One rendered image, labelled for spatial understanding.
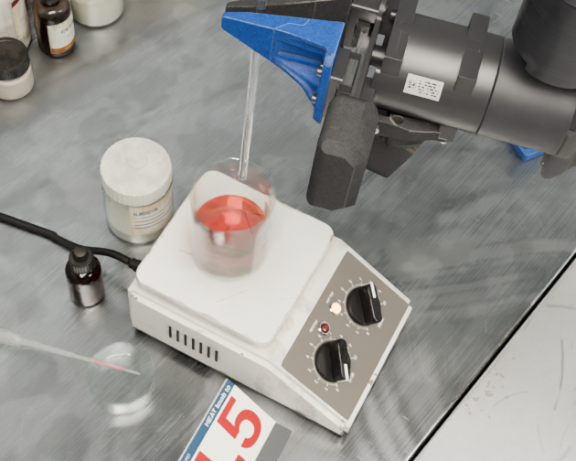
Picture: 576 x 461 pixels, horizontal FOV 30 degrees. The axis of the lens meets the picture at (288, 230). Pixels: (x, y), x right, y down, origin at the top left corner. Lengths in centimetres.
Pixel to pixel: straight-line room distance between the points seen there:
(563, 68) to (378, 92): 10
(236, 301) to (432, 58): 30
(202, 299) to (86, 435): 15
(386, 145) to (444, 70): 7
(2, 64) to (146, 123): 14
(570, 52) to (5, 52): 60
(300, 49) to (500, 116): 12
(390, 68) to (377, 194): 41
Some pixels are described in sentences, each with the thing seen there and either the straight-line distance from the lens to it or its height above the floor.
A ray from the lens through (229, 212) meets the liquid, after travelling 82.
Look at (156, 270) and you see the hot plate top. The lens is 84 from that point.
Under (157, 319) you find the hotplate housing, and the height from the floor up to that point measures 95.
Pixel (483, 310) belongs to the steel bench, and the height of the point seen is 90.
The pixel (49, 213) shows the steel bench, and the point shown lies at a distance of 97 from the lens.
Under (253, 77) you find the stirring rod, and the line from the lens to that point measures 66.
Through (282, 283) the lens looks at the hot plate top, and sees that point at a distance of 84.
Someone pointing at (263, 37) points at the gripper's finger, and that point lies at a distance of 62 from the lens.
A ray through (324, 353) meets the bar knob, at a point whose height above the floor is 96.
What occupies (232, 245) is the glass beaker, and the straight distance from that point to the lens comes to 78.
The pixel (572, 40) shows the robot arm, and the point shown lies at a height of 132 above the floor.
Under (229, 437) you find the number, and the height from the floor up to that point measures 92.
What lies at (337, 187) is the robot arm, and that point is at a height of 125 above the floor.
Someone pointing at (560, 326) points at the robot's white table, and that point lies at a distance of 97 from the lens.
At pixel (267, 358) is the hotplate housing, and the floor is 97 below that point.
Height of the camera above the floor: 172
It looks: 59 degrees down
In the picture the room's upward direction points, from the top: 9 degrees clockwise
